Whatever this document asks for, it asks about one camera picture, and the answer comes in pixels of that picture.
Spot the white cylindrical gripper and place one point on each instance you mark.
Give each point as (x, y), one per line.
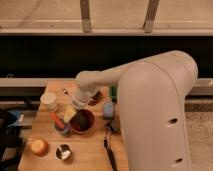
(79, 100)

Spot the black eraser block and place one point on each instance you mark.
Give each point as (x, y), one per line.
(81, 122)

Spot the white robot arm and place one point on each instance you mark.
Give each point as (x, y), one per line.
(150, 98)

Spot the orange bowl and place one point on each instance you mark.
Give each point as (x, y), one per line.
(88, 115)

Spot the orange carrot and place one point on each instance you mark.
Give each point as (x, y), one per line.
(57, 121)

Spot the metal spoon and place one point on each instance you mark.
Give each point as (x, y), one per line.
(65, 91)

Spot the white paper cup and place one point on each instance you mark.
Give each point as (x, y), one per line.
(49, 100)

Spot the blue sponge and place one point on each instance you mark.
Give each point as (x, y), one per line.
(108, 110)

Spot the small metal cup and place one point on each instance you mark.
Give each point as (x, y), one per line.
(63, 152)

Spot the red yellow apple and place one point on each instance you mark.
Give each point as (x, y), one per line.
(39, 147)

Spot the green plastic bin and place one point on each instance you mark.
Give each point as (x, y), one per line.
(113, 93)

